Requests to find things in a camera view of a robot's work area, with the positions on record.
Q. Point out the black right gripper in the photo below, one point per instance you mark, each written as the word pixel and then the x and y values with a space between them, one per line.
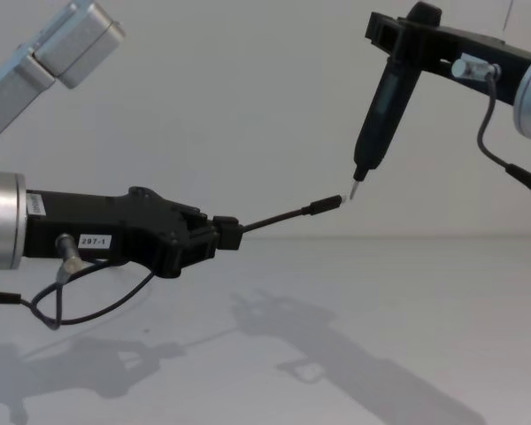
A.
pixel 504 66

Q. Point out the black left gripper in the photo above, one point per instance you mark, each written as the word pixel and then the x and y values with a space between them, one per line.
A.
pixel 115 221

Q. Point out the thin black rod white tip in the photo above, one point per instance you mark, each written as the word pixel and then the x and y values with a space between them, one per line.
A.
pixel 323 205

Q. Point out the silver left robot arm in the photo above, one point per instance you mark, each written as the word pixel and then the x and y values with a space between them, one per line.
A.
pixel 2 221

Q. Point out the black pen-shaped electric screwdriver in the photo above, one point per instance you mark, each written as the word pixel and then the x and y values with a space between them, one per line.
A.
pixel 382 115

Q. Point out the white table cloth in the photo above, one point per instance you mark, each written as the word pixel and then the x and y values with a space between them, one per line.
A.
pixel 380 288

